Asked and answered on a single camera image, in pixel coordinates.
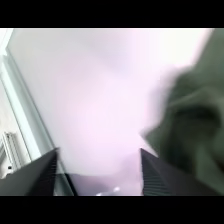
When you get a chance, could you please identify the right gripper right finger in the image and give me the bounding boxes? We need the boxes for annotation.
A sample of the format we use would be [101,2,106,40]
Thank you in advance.
[140,148,219,197]

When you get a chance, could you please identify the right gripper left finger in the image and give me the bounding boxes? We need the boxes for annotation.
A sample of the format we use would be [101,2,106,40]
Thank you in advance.
[0,147,60,197]

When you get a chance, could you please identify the dark green shirt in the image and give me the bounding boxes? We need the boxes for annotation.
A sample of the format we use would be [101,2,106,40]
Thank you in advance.
[141,28,224,197]

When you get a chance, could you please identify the silver frame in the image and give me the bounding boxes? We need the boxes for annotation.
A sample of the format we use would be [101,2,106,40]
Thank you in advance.
[0,130,31,179]

